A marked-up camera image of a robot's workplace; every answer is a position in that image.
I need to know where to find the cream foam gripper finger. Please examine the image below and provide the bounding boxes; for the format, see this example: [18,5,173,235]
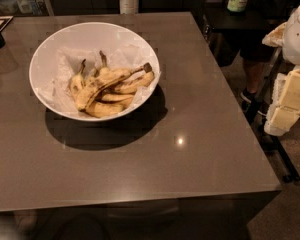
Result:
[279,66,300,113]
[264,73,300,136]

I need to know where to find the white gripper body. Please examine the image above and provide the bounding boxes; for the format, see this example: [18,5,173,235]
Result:
[262,5,300,65]

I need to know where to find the large top banana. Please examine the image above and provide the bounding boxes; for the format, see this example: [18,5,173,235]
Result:
[74,63,152,111]

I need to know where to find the right banana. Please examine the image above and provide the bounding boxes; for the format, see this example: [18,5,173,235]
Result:
[112,72,155,94]

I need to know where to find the middle banana with stem up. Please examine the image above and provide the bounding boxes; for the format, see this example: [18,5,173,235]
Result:
[99,51,110,74]

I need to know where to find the bottom banana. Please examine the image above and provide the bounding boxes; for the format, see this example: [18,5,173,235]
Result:
[86,102,124,118]

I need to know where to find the white bowl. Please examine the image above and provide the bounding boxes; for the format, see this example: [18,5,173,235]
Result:
[29,22,161,122]

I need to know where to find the small left banana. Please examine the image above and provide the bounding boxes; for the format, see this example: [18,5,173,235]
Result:
[70,59,85,99]

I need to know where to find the person leg with shoe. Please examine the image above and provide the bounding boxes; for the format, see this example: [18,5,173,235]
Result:
[240,32,273,104]

